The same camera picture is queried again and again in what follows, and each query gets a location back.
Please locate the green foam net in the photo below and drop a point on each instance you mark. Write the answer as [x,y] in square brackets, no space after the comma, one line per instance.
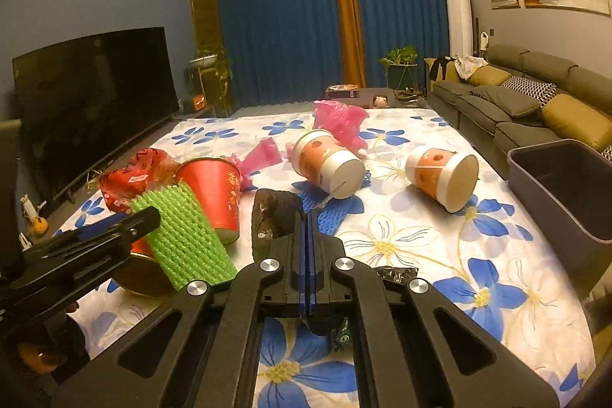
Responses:
[186,236]

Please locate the grey sofa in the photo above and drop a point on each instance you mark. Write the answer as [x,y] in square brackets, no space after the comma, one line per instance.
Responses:
[478,107]

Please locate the blue foam net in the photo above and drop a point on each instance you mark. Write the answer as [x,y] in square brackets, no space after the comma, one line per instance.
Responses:
[337,212]

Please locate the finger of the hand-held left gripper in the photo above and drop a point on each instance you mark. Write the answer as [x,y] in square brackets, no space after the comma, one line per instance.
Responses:
[71,269]
[105,229]

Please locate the trailing plant on stand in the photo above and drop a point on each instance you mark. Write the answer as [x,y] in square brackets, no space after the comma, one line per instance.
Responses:
[213,59]

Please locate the wooden door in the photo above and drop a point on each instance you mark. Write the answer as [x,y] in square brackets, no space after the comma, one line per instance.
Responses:
[201,11]

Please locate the blue curtain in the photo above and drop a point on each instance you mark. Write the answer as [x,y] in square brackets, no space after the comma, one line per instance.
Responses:
[282,30]
[401,6]

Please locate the black plastic bag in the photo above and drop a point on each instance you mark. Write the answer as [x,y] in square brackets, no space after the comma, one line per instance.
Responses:
[272,217]

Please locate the white cloth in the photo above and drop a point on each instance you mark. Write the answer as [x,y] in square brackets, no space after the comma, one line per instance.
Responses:
[471,65]

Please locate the orange curtain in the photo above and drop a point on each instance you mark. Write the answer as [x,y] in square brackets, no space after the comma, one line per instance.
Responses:
[346,6]

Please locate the grey plastic bin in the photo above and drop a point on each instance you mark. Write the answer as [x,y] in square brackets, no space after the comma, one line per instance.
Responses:
[564,197]

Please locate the floral printed cloth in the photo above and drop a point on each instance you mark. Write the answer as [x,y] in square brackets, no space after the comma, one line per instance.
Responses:
[430,255]

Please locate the black white patterned pillow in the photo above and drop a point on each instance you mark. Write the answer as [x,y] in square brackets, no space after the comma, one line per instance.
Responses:
[607,152]
[530,88]

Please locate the small glowing heater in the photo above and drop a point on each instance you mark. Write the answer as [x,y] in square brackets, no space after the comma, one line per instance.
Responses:
[199,103]

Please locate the red paper cup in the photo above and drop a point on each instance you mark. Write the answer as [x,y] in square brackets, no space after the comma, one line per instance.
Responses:
[141,274]
[215,193]

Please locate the orange fruit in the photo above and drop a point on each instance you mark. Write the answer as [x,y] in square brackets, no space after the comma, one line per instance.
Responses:
[39,227]

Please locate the white standing air conditioner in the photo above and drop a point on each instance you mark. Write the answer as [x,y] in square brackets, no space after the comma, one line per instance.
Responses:
[459,21]

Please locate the small yellow pillow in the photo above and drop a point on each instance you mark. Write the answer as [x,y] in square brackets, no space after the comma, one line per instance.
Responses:
[488,76]

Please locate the grey cushion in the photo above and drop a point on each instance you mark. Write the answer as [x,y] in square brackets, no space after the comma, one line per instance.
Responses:
[507,99]

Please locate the black garment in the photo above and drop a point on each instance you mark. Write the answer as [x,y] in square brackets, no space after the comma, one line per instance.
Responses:
[437,66]

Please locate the large pink plastic bag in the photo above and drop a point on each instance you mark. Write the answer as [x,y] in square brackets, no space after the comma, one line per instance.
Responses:
[342,121]

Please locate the large yellow pillow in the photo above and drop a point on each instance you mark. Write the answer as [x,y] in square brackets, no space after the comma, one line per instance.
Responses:
[578,121]

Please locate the potted plant on green stand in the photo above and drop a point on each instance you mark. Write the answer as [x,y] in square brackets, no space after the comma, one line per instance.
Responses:
[399,56]

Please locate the small doll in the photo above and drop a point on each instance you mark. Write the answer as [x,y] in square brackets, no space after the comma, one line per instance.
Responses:
[380,101]

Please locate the flat printed box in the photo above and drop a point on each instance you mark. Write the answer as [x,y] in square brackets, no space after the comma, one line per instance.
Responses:
[342,91]

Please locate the orange white paper cup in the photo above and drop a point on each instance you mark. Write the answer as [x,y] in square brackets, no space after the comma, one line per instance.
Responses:
[325,159]
[440,178]

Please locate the dark coffee table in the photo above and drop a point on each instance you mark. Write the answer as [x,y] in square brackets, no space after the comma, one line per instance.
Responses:
[406,99]

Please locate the small pink plastic bag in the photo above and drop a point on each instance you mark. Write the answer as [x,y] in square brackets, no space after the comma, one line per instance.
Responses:
[260,157]

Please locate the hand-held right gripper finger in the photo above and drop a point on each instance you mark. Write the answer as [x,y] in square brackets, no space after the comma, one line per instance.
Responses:
[312,274]
[304,274]

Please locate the black television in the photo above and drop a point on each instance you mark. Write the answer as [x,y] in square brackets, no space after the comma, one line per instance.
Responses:
[95,111]

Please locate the red plastic wrapper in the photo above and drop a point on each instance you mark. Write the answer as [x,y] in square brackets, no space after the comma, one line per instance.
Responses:
[129,183]

